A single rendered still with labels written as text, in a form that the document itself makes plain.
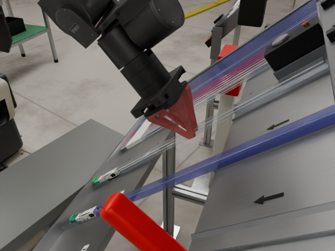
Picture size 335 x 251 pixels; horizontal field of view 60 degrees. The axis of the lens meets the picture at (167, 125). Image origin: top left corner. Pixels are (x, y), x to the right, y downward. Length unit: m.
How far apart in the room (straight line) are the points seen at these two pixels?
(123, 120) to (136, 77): 1.72
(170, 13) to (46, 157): 0.71
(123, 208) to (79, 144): 0.85
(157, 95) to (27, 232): 0.54
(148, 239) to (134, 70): 0.29
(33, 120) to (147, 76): 1.94
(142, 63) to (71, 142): 0.64
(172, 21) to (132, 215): 0.27
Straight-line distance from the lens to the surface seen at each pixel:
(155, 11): 0.37
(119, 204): 0.16
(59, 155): 0.98
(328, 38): 0.30
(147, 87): 0.42
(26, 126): 2.29
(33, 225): 0.82
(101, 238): 0.45
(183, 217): 1.51
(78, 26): 0.41
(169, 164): 1.09
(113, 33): 0.42
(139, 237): 0.16
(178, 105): 0.42
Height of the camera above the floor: 1.21
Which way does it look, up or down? 36 degrees down
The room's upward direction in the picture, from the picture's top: straight up
